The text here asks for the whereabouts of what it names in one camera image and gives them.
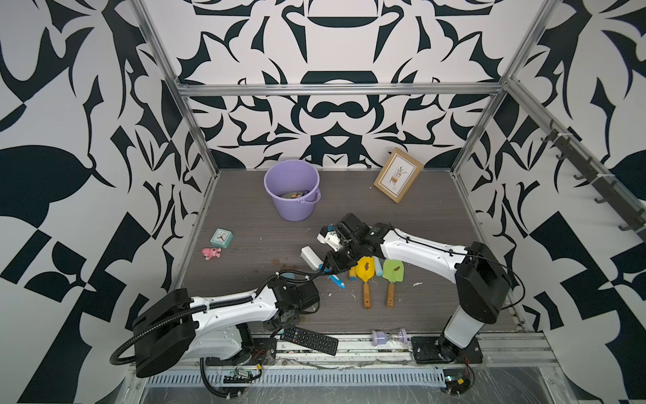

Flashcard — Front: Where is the light blue pointed trowel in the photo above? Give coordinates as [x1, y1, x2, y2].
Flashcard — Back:
[374, 258, 384, 277]

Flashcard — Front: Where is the purple plastic bucket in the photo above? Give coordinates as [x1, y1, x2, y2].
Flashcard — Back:
[263, 160, 322, 222]

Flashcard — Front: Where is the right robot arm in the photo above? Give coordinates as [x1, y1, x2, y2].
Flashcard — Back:
[317, 214, 512, 365]

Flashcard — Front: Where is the wall hook rail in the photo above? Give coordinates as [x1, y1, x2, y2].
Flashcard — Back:
[539, 118, 646, 233]

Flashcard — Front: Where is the yellow scoop trowel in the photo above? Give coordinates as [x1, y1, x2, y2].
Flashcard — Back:
[356, 257, 375, 309]

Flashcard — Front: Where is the small teal alarm clock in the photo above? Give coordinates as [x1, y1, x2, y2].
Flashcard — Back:
[210, 228, 234, 249]

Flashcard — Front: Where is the black remote control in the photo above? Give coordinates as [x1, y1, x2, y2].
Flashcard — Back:
[280, 327, 339, 356]

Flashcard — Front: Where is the wooden picture frame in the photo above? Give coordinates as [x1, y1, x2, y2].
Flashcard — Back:
[373, 148, 424, 204]

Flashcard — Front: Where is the pink toy figure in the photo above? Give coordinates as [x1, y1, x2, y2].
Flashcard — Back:
[201, 247, 221, 260]

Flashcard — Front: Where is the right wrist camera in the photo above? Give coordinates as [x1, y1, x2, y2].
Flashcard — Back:
[316, 225, 342, 252]

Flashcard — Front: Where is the purple sand timer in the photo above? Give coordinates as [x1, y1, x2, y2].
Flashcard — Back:
[371, 328, 410, 347]

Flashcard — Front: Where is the white blue cleaning brush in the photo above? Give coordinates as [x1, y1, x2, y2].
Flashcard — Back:
[300, 247, 346, 290]

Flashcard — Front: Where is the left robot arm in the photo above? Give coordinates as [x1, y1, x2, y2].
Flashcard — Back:
[109, 270, 320, 378]

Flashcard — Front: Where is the light green small trowel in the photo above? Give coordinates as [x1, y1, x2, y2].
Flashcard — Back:
[382, 259, 405, 308]

